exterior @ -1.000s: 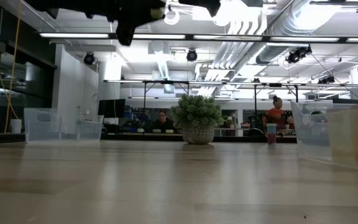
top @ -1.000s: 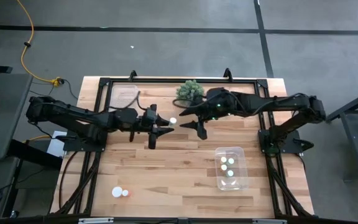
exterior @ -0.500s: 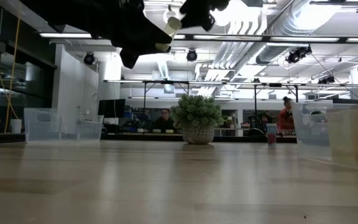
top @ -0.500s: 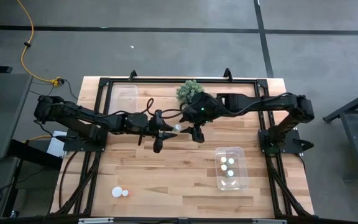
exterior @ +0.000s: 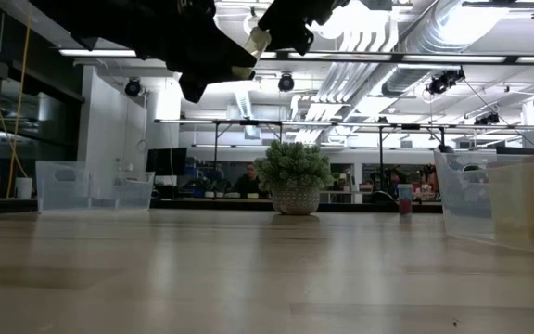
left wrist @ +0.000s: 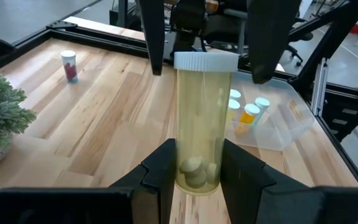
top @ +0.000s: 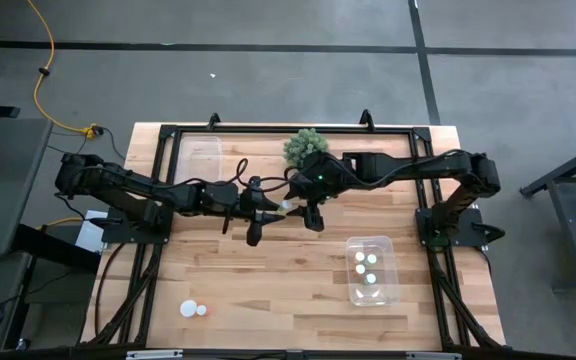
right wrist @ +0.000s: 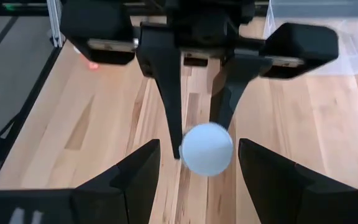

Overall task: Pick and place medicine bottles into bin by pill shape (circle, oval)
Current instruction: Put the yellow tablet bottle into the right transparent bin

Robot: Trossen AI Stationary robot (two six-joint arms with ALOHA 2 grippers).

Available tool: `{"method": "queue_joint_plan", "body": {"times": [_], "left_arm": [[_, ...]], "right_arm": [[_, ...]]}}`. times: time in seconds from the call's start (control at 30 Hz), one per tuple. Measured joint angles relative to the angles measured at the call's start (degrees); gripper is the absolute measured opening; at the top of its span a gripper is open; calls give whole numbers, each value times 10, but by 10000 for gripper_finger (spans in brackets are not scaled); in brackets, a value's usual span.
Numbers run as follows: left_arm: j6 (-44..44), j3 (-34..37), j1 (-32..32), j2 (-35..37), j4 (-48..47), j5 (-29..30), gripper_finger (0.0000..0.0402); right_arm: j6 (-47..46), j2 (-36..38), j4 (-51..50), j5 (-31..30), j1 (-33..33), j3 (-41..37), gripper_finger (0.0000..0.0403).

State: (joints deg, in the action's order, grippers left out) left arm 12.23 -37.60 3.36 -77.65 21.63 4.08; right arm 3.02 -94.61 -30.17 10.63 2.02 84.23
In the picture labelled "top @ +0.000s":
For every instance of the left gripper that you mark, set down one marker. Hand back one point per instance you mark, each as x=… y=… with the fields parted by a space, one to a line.
x=254 y=202

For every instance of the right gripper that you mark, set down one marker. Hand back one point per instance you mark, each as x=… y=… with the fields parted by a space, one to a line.
x=315 y=210

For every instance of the teal pill bottle white cap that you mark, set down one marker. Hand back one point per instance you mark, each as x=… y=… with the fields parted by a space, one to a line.
x=371 y=258

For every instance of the orange pill bottle white cap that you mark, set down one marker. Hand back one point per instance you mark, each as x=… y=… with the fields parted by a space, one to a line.
x=201 y=310

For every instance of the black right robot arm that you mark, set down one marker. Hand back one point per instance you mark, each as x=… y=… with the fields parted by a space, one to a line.
x=418 y=167

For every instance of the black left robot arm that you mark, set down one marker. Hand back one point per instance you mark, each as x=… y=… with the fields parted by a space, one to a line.
x=118 y=182

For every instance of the clear plastic bin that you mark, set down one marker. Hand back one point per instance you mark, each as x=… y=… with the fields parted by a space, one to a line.
x=383 y=295
x=200 y=155

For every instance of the large pill bottle white cap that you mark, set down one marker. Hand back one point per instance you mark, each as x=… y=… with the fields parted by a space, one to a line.
x=188 y=308

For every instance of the green potted artificial plant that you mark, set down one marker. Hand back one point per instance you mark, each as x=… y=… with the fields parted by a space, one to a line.
x=300 y=142

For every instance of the white paper sheet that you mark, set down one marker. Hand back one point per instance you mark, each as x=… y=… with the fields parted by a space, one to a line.
x=88 y=240

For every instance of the black metal stand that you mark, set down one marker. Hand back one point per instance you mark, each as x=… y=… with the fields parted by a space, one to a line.
x=575 y=235

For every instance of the black aluminium table frame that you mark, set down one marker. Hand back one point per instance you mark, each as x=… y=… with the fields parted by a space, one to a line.
x=248 y=129

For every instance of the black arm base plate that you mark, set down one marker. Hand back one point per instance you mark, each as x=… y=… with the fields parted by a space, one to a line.
x=133 y=235
x=468 y=225

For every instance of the silver metal bracket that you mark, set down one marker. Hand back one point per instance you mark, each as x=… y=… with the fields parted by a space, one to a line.
x=153 y=354
x=433 y=356

